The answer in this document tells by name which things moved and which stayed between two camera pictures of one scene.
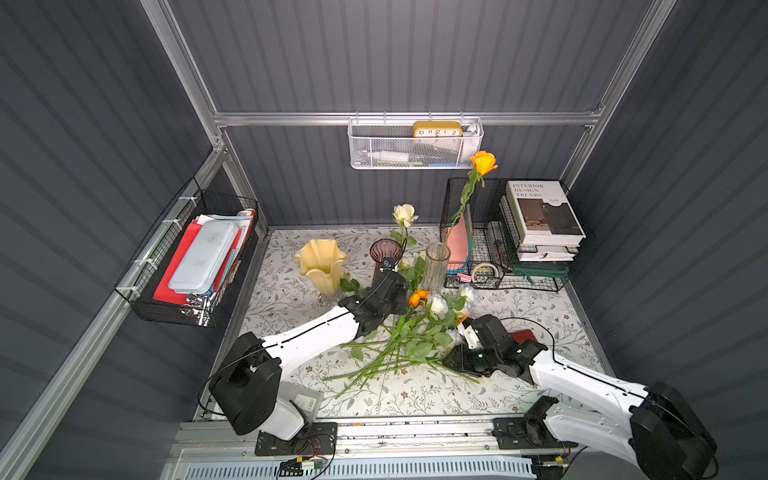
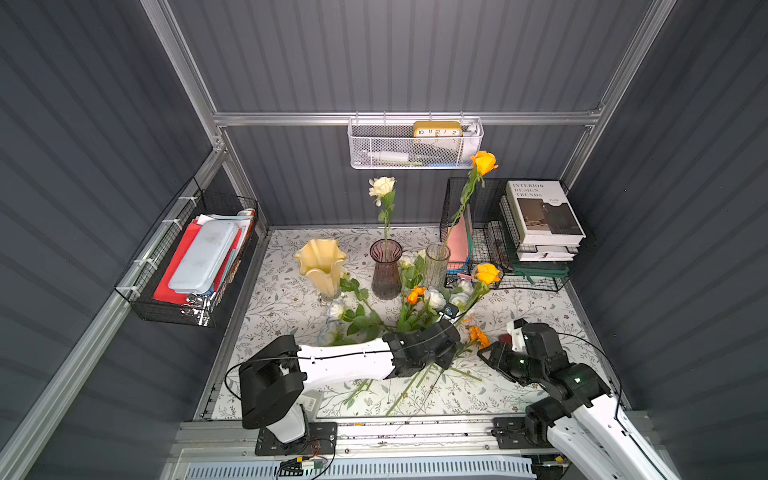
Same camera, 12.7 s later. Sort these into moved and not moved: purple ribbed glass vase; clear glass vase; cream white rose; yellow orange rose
Moved: cream white rose
Not moved: purple ribbed glass vase; yellow orange rose; clear glass vase
